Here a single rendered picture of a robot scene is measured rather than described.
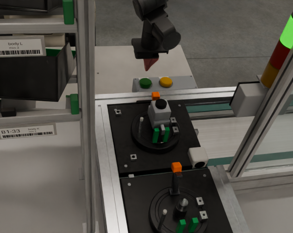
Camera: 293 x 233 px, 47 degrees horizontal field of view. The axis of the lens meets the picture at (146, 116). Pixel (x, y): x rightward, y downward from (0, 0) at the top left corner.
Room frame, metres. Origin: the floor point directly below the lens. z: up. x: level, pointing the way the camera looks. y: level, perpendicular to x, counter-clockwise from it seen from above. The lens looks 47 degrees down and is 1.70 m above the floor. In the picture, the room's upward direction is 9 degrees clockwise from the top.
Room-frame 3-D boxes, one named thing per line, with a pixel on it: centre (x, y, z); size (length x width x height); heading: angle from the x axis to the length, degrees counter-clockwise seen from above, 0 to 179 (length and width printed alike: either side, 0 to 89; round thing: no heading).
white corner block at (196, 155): (0.55, -0.16, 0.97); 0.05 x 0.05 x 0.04; 18
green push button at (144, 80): (0.82, 0.02, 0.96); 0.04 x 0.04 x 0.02
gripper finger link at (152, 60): (0.82, 0.04, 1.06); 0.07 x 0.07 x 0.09; 19
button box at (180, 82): (0.85, -0.05, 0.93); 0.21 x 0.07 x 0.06; 108
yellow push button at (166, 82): (0.85, -0.05, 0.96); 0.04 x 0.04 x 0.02
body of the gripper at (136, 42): (0.83, 0.02, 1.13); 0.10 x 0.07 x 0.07; 109
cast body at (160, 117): (0.61, -0.04, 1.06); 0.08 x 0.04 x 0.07; 20
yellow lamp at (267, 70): (0.56, -0.25, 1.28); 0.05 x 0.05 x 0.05
